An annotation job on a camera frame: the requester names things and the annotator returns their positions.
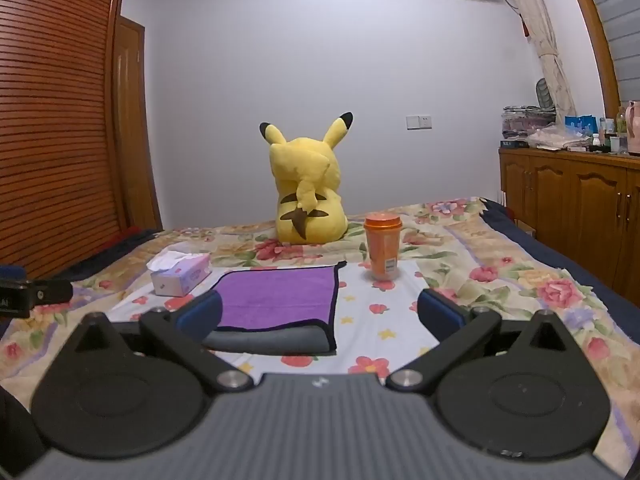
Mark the grey window blind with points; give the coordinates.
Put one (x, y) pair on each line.
(620, 15)

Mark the pink plastic bag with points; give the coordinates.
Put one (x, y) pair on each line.
(550, 137)

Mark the wooden cabinet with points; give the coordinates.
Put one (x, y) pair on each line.
(575, 200)

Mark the orange cup with lid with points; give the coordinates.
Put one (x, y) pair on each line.
(382, 247)

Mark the clutter on cabinet top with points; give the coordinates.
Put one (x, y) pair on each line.
(525, 122)

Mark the pink tissue box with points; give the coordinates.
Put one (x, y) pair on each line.
(182, 275)

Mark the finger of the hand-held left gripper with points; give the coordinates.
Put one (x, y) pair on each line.
(50, 292)

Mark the blue and white box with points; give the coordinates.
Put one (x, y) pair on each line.
(580, 124)

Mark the pink thermos jug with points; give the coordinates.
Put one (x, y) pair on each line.
(634, 127)

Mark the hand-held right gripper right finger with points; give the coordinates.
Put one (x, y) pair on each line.
(440, 312)

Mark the white wall socket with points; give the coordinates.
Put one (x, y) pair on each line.
(418, 122)

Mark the black flat box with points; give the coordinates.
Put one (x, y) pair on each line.
(514, 144)

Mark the yellow plush toy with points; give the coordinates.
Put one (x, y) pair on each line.
(310, 185)

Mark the white patterned curtain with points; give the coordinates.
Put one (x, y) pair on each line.
(540, 35)

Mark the wooden louvered wardrobe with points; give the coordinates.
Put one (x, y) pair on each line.
(50, 110)

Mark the floral bed sheet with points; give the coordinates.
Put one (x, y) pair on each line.
(505, 270)

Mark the cardboard box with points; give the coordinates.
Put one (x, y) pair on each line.
(525, 230)

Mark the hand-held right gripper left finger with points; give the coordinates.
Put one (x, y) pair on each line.
(202, 312)

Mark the wooden window frame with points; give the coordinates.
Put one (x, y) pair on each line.
(595, 35)

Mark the wooden door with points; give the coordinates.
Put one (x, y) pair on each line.
(132, 135)

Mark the purple and grey towel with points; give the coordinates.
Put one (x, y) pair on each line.
(280, 300)

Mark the grey small fan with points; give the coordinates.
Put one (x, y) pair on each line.
(544, 94)

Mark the clear glass bottle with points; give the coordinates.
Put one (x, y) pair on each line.
(621, 132)

